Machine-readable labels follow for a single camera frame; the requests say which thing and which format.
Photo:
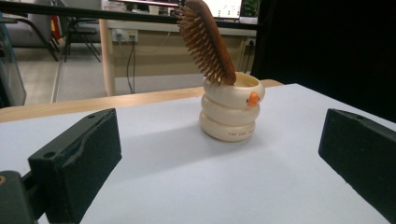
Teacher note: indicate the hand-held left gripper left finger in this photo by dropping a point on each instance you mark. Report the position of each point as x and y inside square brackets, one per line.
[81, 161]

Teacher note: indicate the computer monitor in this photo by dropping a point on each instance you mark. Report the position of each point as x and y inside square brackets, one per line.
[222, 8]

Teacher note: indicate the black folding chair legs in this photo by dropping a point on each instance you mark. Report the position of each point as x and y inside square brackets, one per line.
[81, 37]

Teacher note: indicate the white table mat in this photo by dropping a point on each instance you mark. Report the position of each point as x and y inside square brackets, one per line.
[186, 180]

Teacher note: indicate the light wooden desk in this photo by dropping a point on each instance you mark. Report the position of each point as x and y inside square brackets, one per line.
[174, 62]

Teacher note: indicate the wooden hairbrush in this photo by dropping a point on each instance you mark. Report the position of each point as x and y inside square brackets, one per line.
[207, 40]

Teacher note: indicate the black horizontal bar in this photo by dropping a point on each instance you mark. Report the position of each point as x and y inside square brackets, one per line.
[62, 11]

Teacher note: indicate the red canister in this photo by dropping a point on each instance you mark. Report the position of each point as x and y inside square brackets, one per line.
[55, 27]

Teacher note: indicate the cream ringed cup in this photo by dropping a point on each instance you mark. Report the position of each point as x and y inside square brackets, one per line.
[230, 112]

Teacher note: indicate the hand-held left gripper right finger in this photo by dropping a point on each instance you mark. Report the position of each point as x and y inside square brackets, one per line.
[361, 155]

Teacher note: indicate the white wall power socket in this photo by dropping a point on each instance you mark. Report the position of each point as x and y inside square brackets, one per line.
[125, 35]

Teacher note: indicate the dark curtain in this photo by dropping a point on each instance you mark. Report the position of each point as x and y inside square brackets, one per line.
[327, 46]

